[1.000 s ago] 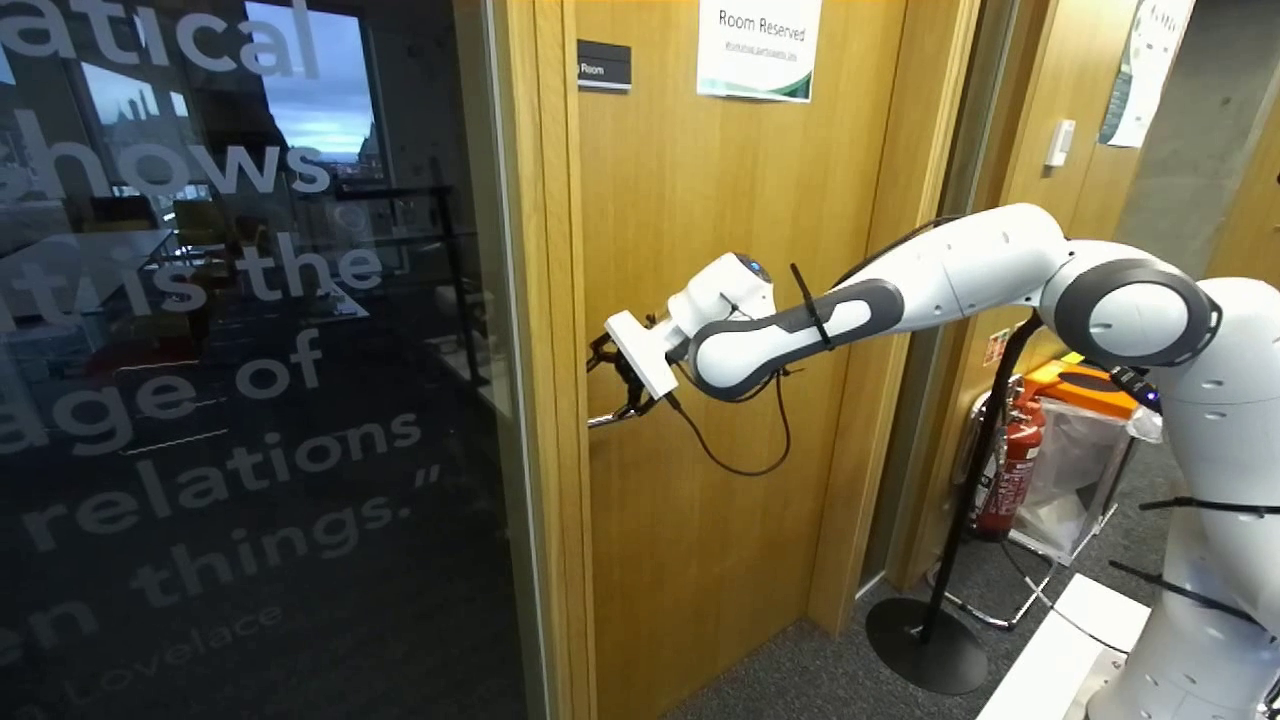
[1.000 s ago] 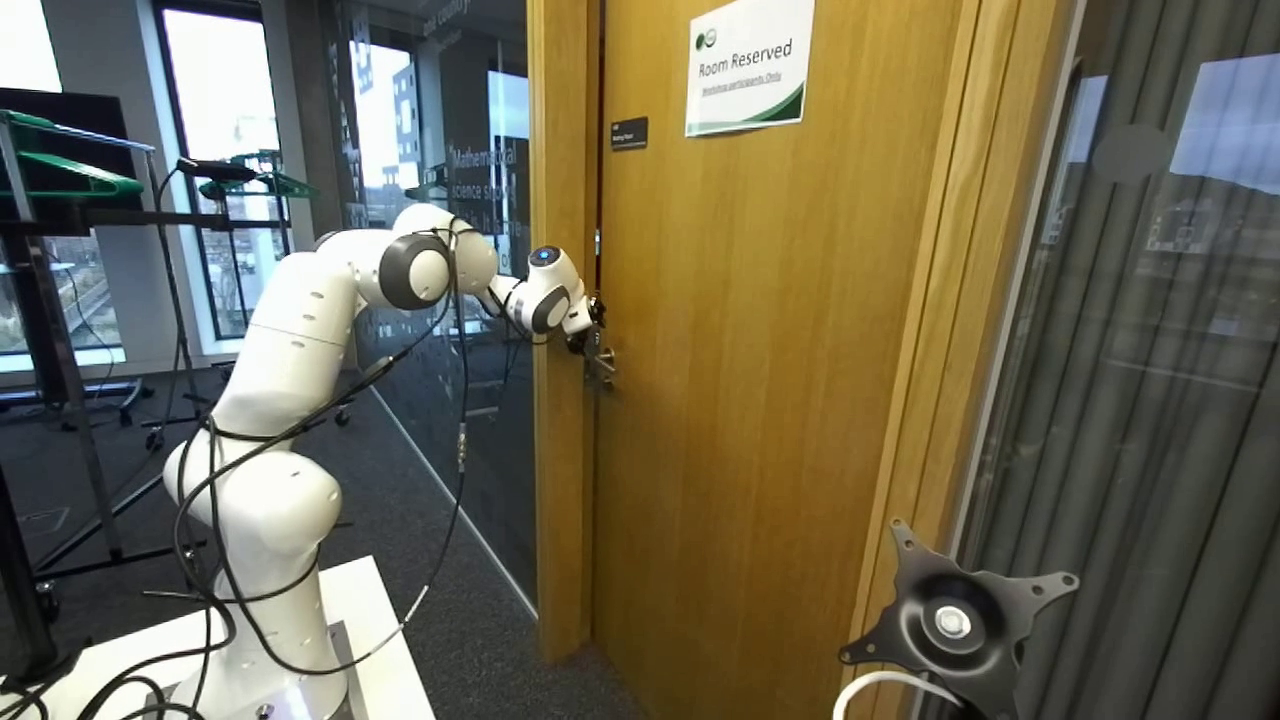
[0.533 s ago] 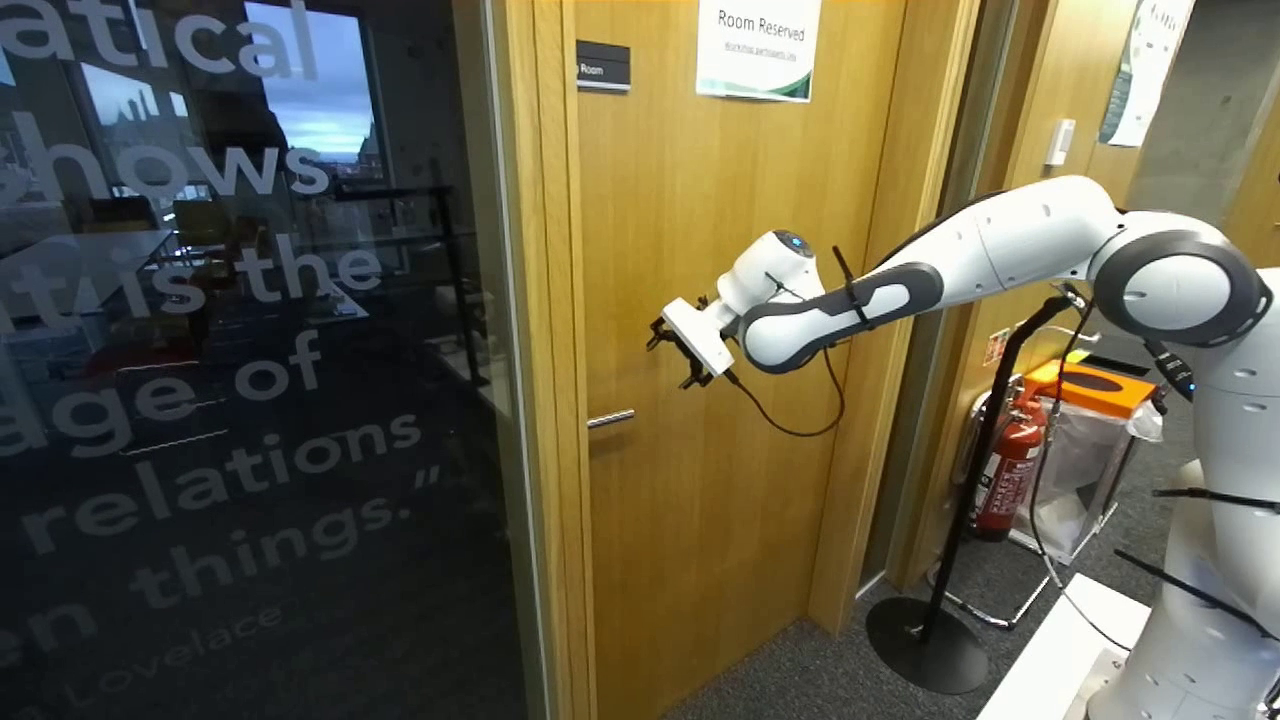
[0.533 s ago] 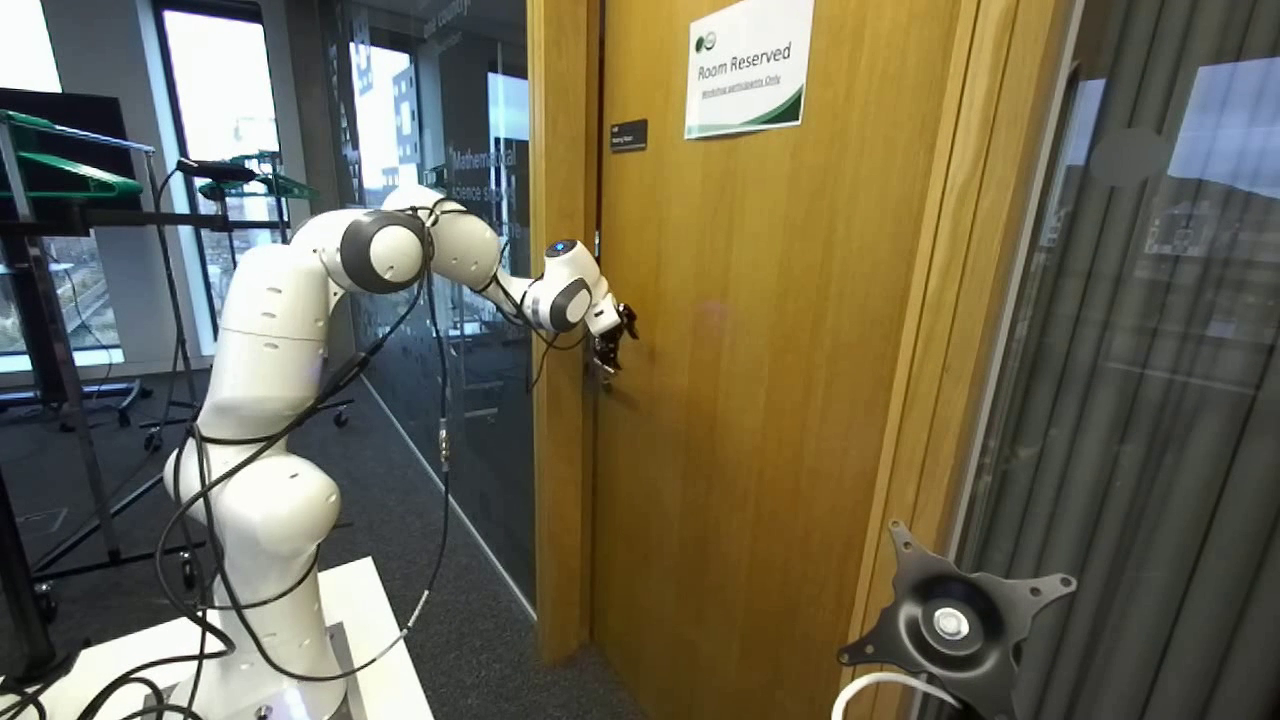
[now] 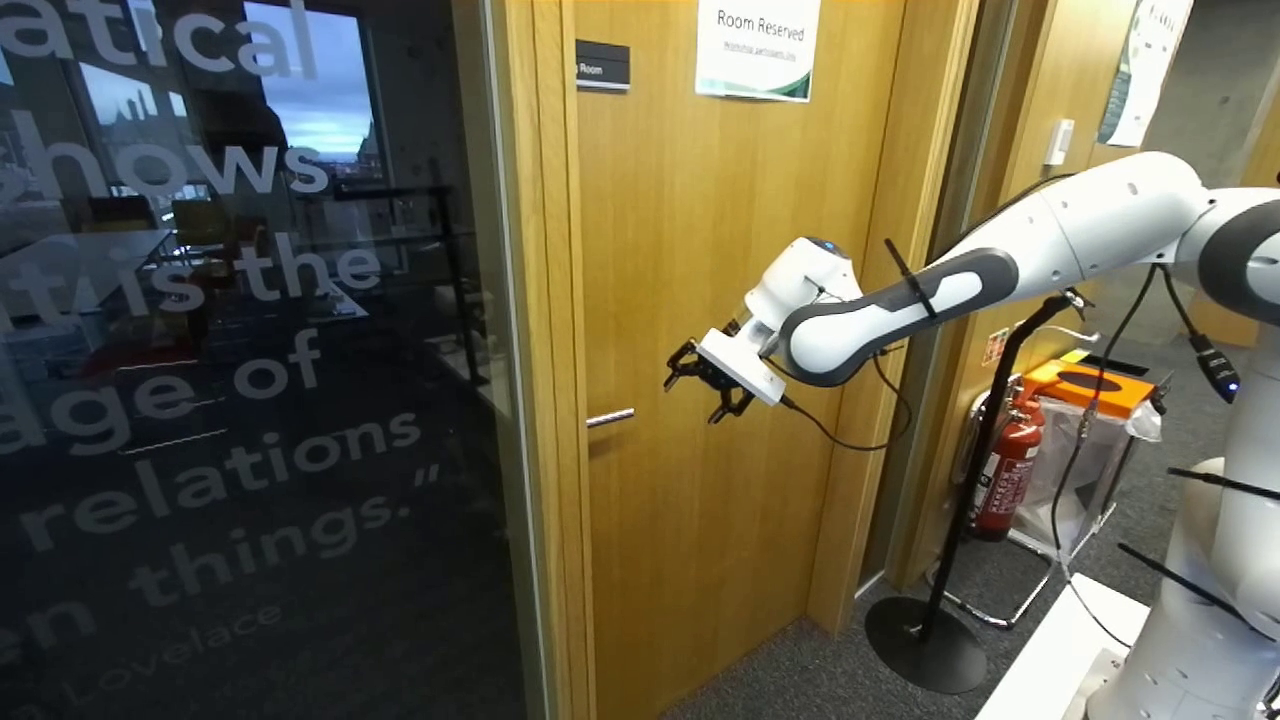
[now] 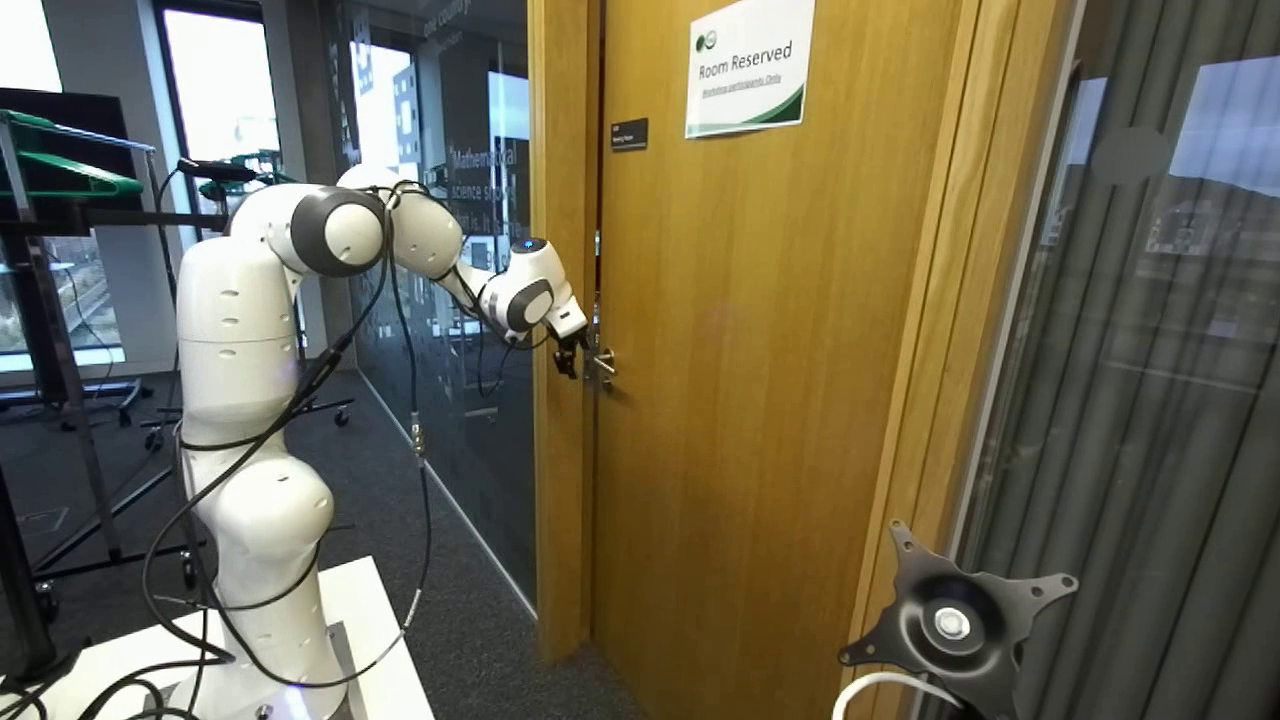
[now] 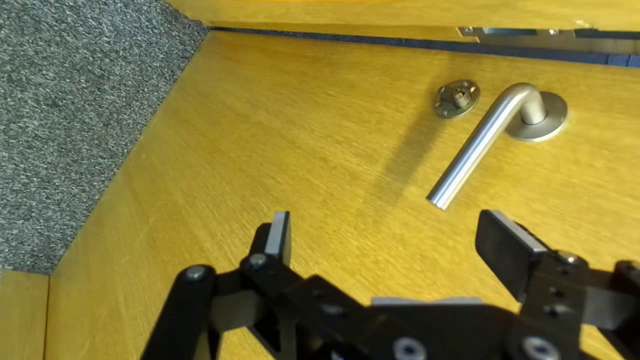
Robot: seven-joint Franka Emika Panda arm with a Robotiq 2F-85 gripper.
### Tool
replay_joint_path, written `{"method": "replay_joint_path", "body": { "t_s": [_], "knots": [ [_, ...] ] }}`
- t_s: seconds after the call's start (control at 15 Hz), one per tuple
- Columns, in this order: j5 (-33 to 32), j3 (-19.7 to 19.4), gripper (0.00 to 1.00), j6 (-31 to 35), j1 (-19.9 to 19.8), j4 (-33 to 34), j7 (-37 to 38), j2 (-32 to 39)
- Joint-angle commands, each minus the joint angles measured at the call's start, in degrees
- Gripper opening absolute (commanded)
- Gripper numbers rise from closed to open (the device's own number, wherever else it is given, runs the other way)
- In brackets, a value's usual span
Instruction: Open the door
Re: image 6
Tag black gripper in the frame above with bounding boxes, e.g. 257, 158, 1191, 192
543, 326, 598, 386

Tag silver lever door handle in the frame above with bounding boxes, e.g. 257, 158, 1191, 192
583, 341, 622, 394

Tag white robot base platform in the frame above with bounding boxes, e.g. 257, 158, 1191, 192
0, 557, 438, 720

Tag white green room reserved sign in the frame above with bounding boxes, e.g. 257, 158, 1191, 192
678, 0, 818, 145

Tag black metal rack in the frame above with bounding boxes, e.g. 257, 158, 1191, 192
0, 84, 290, 684

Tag green tray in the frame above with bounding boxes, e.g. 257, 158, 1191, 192
0, 110, 146, 209

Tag striped glass partition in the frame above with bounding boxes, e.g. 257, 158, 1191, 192
952, 0, 1280, 720

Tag glass partition with white rail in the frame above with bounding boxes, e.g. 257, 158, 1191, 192
346, 37, 540, 619

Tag oak wooden door frame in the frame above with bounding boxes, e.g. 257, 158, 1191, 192
523, 0, 1081, 720

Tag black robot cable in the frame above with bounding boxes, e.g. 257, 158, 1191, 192
136, 184, 438, 693

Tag white cable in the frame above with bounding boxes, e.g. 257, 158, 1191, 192
827, 668, 967, 720

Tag black monitor mount bracket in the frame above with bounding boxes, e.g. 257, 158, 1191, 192
835, 517, 1081, 720

